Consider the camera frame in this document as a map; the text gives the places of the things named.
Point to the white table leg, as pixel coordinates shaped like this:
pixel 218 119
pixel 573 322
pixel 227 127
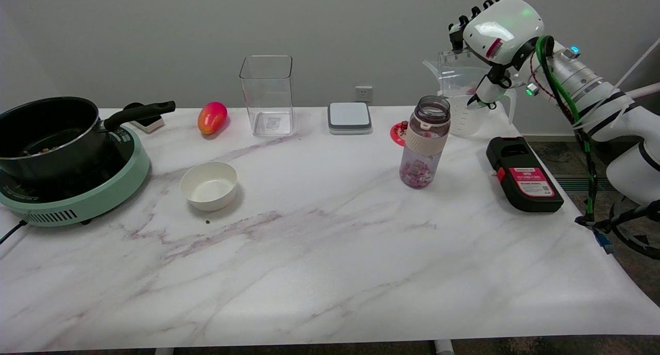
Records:
pixel 443 347

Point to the green induction cooker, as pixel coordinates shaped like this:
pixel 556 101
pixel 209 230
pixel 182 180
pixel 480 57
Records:
pixel 113 185

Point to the white round bowl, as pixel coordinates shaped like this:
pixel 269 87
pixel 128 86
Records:
pixel 209 186

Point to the clear plastic measuring cup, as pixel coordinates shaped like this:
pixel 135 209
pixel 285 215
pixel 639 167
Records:
pixel 459 74

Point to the large translucent measuring jug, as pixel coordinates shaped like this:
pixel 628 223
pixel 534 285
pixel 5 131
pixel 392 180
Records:
pixel 461 120

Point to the pink white candy pieces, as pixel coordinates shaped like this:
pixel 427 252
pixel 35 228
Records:
pixel 416 173

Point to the white black plug adapter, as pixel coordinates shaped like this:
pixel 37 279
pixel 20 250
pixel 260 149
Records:
pixel 149 122

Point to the clear square storage container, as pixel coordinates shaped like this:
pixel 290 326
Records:
pixel 267 95

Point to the white pipe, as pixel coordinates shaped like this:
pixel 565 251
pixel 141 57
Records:
pixel 647 90

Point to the red orange mango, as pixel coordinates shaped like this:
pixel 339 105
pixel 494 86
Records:
pixel 212 117

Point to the red bottle cap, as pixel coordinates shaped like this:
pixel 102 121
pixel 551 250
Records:
pixel 397 133

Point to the floor vent grille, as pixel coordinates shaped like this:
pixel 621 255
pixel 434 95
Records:
pixel 570 184

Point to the white wall socket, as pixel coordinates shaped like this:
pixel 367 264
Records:
pixel 363 93

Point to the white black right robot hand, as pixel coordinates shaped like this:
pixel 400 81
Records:
pixel 508 25

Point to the grey white square lid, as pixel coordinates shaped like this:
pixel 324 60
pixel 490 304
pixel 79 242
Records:
pixel 349 117

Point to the black device with red label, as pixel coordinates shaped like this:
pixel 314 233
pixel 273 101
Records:
pixel 523 177

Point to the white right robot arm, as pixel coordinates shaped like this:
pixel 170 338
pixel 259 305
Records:
pixel 619 118

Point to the clear bottle with beige sleeve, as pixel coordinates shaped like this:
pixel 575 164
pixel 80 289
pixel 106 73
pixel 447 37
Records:
pixel 426 138

